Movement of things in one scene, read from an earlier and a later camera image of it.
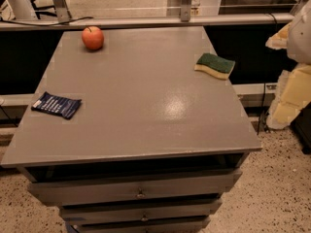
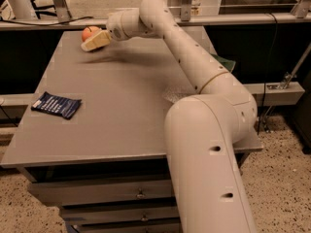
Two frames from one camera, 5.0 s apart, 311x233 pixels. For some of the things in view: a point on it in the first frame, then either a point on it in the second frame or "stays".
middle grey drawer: [133, 212] stays
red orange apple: [92, 37] stays
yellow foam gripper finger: [293, 90] -> [100, 39]
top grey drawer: [163, 187] stays
